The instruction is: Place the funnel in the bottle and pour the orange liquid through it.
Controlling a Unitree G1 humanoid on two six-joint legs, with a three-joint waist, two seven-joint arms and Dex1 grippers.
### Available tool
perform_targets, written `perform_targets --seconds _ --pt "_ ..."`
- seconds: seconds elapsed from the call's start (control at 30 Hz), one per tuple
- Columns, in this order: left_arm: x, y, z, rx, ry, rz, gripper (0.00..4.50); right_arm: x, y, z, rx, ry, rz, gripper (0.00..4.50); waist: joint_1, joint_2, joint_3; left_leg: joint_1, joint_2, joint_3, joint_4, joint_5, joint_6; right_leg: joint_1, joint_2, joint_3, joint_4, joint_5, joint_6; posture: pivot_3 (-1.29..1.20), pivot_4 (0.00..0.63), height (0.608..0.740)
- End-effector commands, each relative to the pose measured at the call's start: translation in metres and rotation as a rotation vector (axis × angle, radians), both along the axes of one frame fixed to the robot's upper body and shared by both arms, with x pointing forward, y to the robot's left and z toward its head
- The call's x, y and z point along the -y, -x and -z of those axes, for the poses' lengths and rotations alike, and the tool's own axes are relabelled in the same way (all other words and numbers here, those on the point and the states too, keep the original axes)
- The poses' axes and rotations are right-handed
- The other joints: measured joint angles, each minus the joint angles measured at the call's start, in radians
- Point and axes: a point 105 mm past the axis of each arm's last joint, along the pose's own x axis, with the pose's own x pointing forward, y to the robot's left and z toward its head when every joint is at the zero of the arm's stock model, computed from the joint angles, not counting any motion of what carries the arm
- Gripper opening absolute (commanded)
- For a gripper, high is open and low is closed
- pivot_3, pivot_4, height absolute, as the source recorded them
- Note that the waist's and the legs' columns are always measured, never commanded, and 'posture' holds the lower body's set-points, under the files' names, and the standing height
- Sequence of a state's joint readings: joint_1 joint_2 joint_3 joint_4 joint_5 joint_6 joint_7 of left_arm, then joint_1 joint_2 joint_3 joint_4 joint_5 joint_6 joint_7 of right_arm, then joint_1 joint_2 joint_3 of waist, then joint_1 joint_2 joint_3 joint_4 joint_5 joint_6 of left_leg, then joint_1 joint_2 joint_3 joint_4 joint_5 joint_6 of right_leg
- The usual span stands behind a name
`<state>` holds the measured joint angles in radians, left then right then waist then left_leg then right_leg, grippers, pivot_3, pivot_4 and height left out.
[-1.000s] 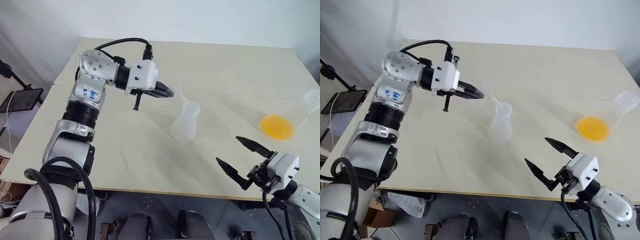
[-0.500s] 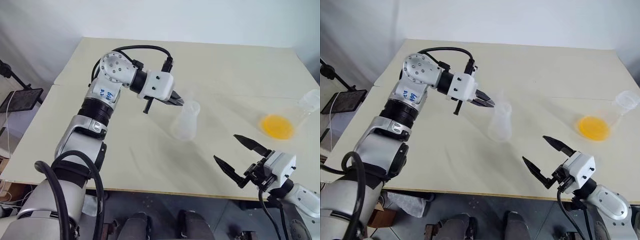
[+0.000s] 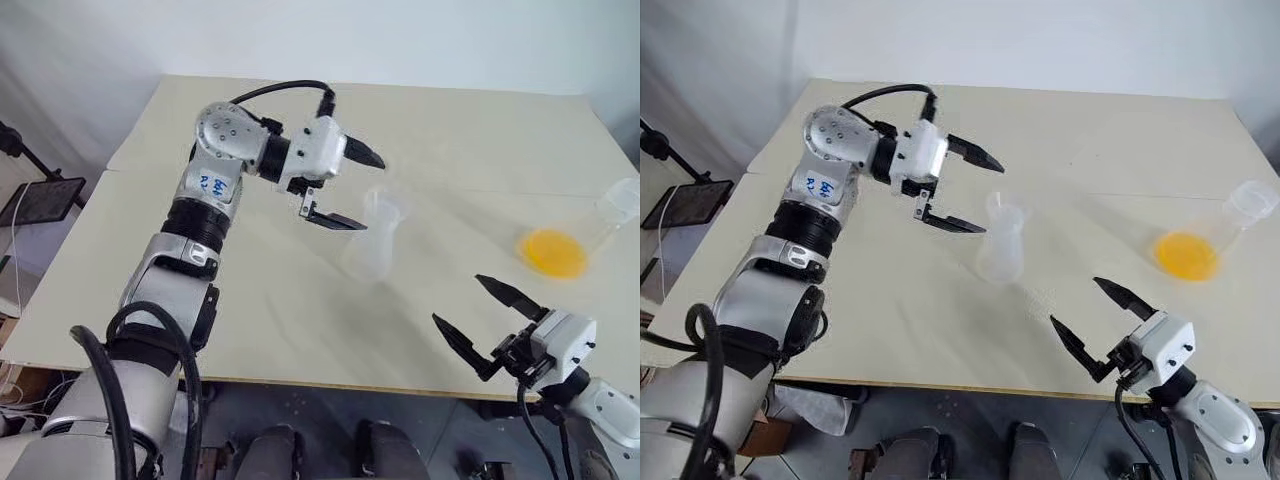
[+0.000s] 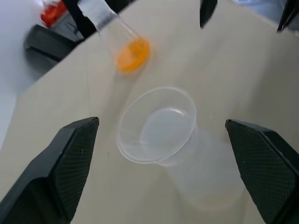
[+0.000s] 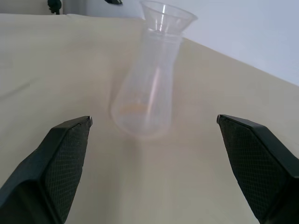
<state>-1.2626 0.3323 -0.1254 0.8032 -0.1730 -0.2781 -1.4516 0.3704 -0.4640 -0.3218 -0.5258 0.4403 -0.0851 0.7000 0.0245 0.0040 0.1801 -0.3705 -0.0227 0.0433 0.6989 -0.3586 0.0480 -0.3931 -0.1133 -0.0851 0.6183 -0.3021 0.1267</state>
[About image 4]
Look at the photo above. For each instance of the red orange object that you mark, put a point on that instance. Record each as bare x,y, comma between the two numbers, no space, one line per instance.
50,16

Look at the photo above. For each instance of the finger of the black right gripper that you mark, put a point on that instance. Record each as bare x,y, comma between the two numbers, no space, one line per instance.
206,11
288,16

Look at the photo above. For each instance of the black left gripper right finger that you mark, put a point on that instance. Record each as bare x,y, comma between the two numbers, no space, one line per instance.
268,172

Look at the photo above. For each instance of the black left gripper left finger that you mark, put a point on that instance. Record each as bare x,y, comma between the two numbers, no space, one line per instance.
42,182

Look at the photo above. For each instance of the flask with orange liquid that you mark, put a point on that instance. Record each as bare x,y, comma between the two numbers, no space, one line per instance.
133,56

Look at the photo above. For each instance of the clear plastic cup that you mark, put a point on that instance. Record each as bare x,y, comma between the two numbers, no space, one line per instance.
210,168

